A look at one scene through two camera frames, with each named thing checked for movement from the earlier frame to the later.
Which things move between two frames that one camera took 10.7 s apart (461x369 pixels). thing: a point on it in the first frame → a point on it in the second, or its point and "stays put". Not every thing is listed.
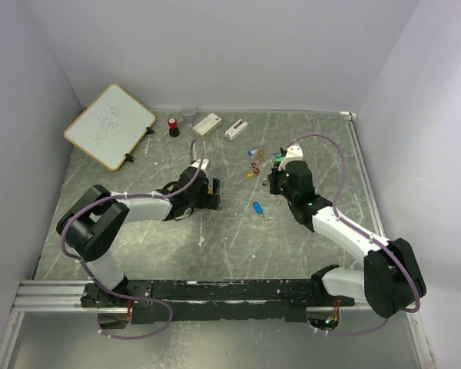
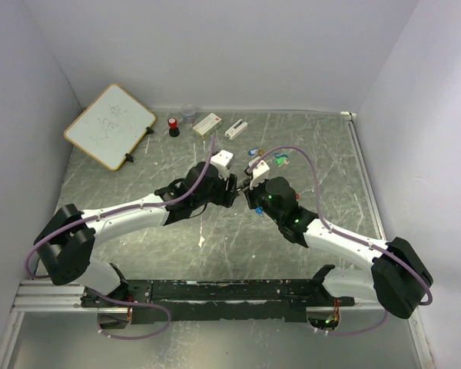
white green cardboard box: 207,125 stays put
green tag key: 278,156 stays put
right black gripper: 273,177 → 249,194
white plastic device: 238,127 stays put
